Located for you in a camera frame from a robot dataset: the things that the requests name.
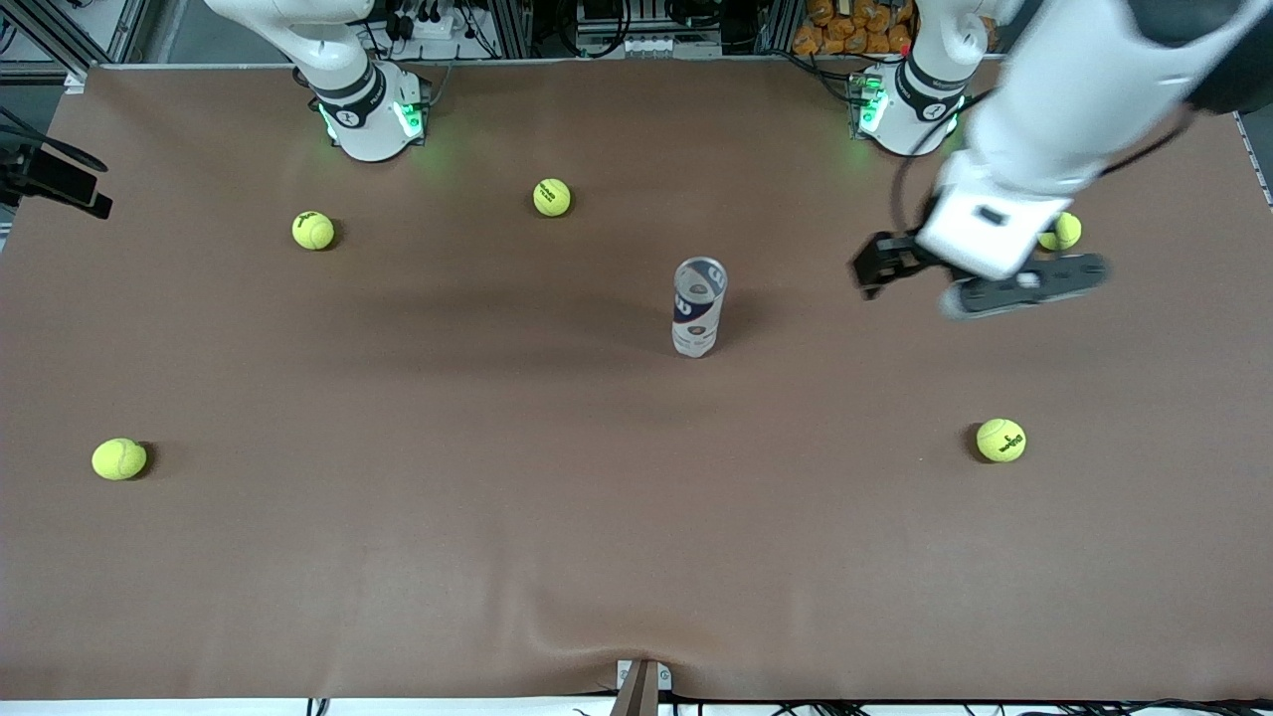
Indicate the clear plastic tennis ball can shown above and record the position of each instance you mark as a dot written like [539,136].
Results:
[696,318]

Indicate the white power strip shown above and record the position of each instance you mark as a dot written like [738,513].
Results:
[433,25]
[666,46]

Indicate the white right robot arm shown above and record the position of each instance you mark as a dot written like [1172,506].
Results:
[358,109]

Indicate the yellow tennis ball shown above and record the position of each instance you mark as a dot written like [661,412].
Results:
[1000,440]
[1066,231]
[552,197]
[119,458]
[313,230]

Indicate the orange packets pile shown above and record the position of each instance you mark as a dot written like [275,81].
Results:
[835,30]

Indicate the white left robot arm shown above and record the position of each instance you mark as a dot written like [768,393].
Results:
[1084,89]

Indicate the brown table cover mat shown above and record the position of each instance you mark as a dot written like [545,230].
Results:
[398,547]

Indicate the small grey base connector box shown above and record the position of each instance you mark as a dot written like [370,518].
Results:
[410,117]
[861,104]

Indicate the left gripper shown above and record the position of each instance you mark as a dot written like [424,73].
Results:
[892,258]

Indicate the metal table clamp bracket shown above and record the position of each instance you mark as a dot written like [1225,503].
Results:
[636,691]

